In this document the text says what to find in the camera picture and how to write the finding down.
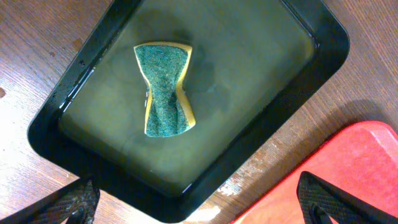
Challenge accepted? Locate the black water tray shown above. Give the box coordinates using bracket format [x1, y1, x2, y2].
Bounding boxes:
[27, 0, 349, 223]

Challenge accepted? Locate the red plastic tray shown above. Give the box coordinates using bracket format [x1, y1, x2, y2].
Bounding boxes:
[235, 121, 397, 223]

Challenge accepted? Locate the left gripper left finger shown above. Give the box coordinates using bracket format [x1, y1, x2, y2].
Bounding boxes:
[0, 176, 101, 224]

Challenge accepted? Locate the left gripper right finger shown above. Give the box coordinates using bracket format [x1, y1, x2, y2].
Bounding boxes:
[296, 171, 397, 224]

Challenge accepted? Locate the green yellow sponge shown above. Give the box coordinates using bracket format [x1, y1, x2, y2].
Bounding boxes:
[134, 42, 196, 138]

